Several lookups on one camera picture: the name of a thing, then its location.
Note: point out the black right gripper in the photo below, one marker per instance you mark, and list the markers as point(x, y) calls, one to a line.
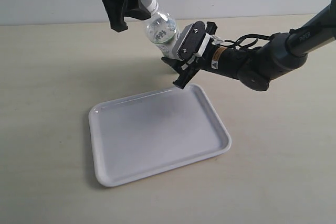
point(218, 59)

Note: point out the white bottle cap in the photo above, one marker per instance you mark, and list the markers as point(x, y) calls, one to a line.
point(151, 5)

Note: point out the clear plastic drink bottle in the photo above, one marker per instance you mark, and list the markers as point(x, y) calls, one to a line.
point(161, 29)

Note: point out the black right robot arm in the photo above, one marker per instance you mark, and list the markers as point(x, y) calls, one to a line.
point(253, 59)

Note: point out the white rectangular plastic tray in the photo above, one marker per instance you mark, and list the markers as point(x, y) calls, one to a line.
point(154, 132)

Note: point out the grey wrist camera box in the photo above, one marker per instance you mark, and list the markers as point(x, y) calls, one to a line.
point(189, 41)

